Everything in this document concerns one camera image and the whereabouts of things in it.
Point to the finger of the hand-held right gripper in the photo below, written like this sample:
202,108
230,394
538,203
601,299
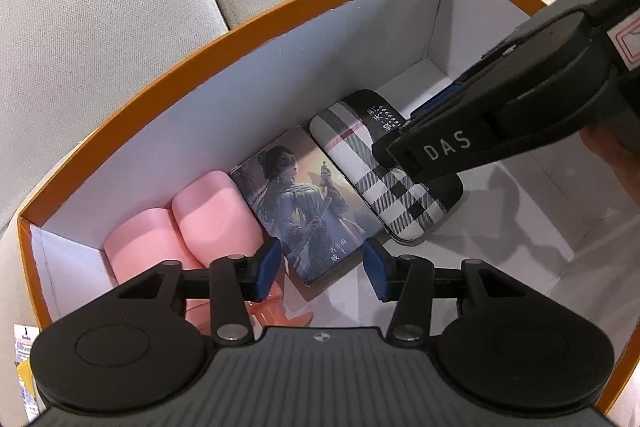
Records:
440,99
445,147

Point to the plaid case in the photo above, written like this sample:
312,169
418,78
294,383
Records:
350,142

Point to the illustrated photo card box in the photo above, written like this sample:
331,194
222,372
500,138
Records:
300,197

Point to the grey fabric sofa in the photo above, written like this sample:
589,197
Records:
100,7

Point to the pink bottle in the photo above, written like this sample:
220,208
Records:
145,244
215,214

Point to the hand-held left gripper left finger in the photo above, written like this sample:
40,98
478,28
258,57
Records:
265,269

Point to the orange cardboard box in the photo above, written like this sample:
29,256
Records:
200,132

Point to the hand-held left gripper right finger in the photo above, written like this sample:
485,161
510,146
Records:
377,269

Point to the orange plastic piece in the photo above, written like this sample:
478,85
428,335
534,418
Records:
280,313

